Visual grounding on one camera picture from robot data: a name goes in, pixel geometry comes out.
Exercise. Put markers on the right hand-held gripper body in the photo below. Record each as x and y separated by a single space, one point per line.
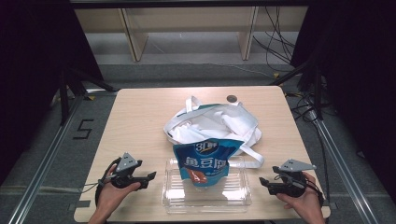
292 180

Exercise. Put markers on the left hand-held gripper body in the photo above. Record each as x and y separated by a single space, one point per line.
126 168

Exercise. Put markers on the blue snack packet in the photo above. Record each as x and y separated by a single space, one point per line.
205 161

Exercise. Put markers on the clear plastic tray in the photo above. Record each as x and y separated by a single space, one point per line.
205 196

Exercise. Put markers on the white cloth tote bag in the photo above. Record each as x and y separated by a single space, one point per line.
214 123

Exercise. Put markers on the person's right hand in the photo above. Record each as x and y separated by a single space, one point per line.
306 199

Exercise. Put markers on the person's left hand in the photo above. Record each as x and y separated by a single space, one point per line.
115 196

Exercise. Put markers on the round dark table cap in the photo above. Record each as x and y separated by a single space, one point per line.
232 99

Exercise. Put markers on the black tripod stand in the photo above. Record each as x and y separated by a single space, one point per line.
65 93
317 90

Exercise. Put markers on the dark curtain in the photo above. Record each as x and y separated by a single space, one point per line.
31 77
358 77

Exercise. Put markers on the light wooden bench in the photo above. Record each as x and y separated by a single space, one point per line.
137 37

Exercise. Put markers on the metal floor rail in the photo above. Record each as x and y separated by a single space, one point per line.
339 168
40 174

